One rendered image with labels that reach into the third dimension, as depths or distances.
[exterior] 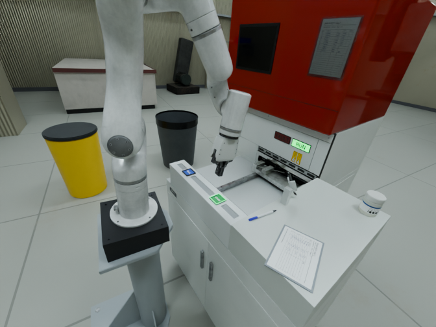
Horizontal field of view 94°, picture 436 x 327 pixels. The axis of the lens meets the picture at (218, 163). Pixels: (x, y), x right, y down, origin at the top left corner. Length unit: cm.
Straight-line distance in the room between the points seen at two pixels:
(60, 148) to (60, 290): 119
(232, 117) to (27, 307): 181
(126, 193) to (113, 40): 49
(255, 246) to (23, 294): 173
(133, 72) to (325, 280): 83
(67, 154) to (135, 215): 161
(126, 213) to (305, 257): 68
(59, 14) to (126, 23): 776
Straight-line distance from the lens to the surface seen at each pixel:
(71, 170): 252
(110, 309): 178
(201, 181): 103
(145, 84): 570
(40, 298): 204
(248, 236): 79
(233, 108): 72
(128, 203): 86
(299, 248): 81
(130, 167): 77
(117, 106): 66
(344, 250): 89
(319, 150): 120
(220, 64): 67
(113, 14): 61
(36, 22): 842
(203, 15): 65
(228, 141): 75
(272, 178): 128
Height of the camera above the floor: 155
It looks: 30 degrees down
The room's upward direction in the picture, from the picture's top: 4 degrees clockwise
